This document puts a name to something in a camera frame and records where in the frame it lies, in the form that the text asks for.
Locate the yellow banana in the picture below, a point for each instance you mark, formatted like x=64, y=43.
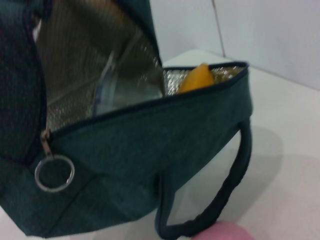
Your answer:
x=197, y=80

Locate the dark teal insulated lunch bag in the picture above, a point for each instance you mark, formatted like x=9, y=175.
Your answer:
x=150, y=140

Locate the pink peach toy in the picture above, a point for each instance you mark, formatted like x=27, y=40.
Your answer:
x=225, y=232

